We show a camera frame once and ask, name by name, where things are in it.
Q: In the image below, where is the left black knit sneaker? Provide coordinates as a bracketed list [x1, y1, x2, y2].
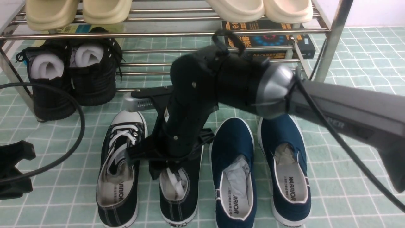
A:
[16, 39, 76, 121]

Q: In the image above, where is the right navy slip-on shoe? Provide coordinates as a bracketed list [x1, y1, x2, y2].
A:
[257, 114, 311, 227]

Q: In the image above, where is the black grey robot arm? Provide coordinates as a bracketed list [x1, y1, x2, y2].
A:
[125, 44, 404, 211]

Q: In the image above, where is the black canvas sneaker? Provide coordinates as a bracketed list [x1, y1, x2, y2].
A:
[96, 110, 148, 228]
[159, 146, 204, 228]

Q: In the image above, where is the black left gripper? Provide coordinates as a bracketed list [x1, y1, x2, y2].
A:
[0, 141, 36, 200]

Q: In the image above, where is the silver metal shoe rack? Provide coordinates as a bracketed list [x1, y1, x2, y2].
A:
[0, 0, 353, 123]

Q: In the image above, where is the black box with orange print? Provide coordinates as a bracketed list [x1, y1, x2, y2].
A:
[221, 20, 315, 59]

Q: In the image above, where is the left cream slide sandal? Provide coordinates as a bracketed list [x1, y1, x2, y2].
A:
[206, 0, 265, 23]

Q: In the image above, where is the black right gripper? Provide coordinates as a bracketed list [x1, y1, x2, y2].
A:
[124, 44, 228, 181]

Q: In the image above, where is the black knit sneaker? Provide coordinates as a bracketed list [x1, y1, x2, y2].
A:
[16, 39, 76, 121]
[68, 38, 123, 106]

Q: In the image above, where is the right black knit sneaker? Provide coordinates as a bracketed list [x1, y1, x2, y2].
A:
[68, 38, 123, 106]

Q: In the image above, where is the cream slide sandal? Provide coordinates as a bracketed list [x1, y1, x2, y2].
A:
[206, 0, 265, 23]
[263, 0, 313, 24]

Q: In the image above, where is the right cream slide sandal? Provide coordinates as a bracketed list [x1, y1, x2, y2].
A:
[263, 0, 313, 24]

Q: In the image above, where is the black cable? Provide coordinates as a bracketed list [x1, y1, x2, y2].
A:
[0, 82, 86, 184]

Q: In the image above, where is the beige slide sandal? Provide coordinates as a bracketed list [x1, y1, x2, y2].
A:
[25, 0, 80, 31]
[82, 0, 132, 25]

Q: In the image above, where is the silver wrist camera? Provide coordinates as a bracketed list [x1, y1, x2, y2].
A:
[123, 93, 155, 112]

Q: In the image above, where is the navy slip-on shoe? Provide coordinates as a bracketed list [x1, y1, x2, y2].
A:
[257, 114, 311, 227]
[209, 117, 257, 228]

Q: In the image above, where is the left navy slip-on shoe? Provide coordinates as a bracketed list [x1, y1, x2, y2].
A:
[209, 117, 257, 228]

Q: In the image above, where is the left beige slide sandal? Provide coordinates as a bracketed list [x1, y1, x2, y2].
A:
[25, 0, 80, 31]

